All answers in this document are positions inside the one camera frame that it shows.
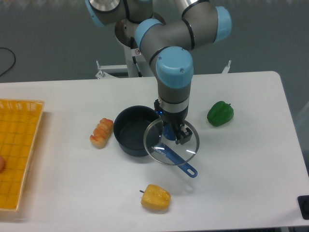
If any orange fruit in basket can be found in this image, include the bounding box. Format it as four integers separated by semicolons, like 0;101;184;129
0;156;5;172

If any green bell pepper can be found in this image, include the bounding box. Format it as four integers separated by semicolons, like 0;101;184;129
207;101;234;127

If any black device at table edge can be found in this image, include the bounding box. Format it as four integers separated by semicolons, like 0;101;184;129
297;195;309;220

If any yellow bell pepper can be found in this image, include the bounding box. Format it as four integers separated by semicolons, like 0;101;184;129
140;184;171;211

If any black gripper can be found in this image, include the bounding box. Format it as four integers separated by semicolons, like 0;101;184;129
160;108;191;144

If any orange bread loaf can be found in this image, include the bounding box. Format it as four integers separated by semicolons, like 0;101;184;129
89;118;113;148

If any dark pot blue handle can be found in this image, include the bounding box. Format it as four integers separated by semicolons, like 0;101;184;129
113;105;198;178

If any glass pot lid blue knob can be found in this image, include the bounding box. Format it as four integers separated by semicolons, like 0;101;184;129
143;119;200;166

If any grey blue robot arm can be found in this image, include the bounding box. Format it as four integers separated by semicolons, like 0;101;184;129
86;0;232;145

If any black cable on floor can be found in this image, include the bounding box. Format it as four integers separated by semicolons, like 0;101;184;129
0;47;16;77

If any yellow wicker basket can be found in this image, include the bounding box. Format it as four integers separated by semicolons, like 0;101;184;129
0;99;44;212

